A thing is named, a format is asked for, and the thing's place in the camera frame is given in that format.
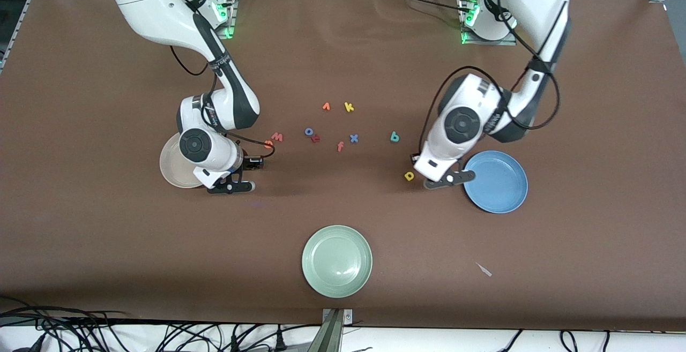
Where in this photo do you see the beige round plate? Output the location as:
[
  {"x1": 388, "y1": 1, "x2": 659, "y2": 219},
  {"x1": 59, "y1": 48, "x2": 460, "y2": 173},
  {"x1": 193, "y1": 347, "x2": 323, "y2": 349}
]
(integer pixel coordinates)
[{"x1": 159, "y1": 132, "x2": 207, "y2": 189}]

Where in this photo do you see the blue round plate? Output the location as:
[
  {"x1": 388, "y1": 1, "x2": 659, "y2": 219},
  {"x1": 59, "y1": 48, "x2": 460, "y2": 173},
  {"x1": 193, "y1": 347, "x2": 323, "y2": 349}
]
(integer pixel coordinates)
[{"x1": 463, "y1": 151, "x2": 529, "y2": 214}]

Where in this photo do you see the brown table cover sheet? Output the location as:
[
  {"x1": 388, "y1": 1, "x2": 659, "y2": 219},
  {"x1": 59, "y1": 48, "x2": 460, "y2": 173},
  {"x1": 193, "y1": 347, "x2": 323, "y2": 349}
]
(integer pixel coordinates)
[{"x1": 0, "y1": 0, "x2": 686, "y2": 332}]

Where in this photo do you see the pale green round plate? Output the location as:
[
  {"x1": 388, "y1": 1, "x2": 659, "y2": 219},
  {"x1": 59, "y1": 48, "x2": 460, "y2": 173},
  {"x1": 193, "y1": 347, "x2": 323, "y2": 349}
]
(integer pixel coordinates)
[{"x1": 302, "y1": 225, "x2": 373, "y2": 298}]

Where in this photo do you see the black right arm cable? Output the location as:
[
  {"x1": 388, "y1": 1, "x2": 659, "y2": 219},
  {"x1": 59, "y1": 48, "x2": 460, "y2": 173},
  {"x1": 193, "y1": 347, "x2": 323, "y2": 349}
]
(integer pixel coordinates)
[{"x1": 169, "y1": 41, "x2": 276, "y2": 161}]

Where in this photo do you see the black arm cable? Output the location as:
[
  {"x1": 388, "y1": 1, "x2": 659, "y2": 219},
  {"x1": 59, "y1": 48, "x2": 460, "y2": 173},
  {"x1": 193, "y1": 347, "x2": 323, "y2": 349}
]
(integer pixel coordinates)
[
  {"x1": 423, "y1": 0, "x2": 561, "y2": 155},
  {"x1": 169, "y1": 41, "x2": 276, "y2": 161}
]

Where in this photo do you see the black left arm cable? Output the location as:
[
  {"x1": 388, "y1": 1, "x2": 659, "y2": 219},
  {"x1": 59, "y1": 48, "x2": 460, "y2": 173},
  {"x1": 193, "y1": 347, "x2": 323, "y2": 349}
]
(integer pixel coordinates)
[{"x1": 423, "y1": 0, "x2": 561, "y2": 155}]

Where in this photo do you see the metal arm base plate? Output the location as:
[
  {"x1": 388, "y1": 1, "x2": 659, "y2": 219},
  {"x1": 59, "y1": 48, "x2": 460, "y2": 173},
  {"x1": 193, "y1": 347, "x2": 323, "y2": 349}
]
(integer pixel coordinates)
[
  {"x1": 214, "y1": 0, "x2": 239, "y2": 40},
  {"x1": 460, "y1": 0, "x2": 518, "y2": 46}
]

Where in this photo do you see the black cable on table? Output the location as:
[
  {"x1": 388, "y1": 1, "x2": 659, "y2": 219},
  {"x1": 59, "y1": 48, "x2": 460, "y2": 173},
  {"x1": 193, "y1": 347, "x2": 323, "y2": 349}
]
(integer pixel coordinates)
[{"x1": 383, "y1": 0, "x2": 472, "y2": 12}]

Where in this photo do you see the metal camera stand bracket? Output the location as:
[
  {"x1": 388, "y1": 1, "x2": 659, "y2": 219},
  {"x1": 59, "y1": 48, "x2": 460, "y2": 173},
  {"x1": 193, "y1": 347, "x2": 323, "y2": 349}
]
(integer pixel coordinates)
[{"x1": 308, "y1": 308, "x2": 353, "y2": 352}]

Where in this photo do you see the aluminium frame rail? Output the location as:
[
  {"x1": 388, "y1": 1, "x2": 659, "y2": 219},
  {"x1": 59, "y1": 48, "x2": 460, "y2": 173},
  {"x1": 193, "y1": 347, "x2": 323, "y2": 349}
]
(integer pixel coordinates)
[{"x1": 0, "y1": 0, "x2": 34, "y2": 71}]

